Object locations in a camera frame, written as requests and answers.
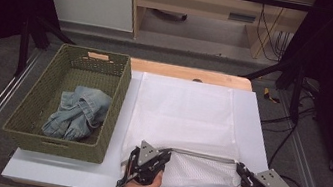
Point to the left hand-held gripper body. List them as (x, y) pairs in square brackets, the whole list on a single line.
[(144, 167)]

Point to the white mesh laundry bag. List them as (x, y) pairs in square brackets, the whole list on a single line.
[(184, 116)]

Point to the light blue jeans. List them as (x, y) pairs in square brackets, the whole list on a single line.
[(80, 113)]

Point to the green woven basket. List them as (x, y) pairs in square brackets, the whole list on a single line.
[(57, 66)]

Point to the yellow and black tool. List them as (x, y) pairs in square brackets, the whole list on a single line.
[(270, 96)]

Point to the black metal stand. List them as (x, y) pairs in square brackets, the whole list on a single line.
[(297, 87), (23, 44)]

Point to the light wooden desk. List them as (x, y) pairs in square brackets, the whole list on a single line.
[(202, 4)]

